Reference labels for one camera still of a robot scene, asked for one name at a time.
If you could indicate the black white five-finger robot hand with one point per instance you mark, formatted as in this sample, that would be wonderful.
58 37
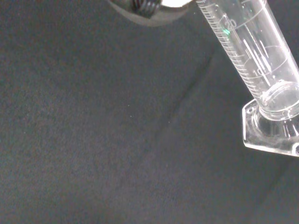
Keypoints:
144 12

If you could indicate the black cloth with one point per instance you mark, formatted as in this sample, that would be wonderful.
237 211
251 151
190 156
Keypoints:
105 128

